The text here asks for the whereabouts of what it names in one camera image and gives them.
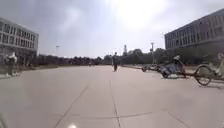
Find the pole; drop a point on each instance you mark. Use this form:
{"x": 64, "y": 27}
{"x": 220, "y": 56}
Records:
{"x": 152, "y": 53}

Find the grey long building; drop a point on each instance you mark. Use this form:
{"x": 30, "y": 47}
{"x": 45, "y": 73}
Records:
{"x": 200, "y": 36}

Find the grey concrete plaza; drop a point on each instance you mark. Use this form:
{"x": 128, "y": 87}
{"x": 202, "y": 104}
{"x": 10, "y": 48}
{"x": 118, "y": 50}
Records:
{"x": 110, "y": 96}

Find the parked bicycle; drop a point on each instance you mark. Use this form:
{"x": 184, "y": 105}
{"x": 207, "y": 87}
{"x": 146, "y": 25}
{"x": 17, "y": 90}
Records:
{"x": 209, "y": 71}
{"x": 11, "y": 63}
{"x": 173, "y": 69}
{"x": 150, "y": 68}

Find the person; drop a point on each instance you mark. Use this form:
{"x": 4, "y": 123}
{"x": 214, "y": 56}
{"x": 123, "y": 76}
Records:
{"x": 115, "y": 61}

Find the white multi-storey building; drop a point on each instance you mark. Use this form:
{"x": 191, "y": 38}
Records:
{"x": 16, "y": 38}

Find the row of trees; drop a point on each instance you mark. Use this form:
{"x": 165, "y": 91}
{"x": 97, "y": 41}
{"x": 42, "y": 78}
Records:
{"x": 80, "y": 60}

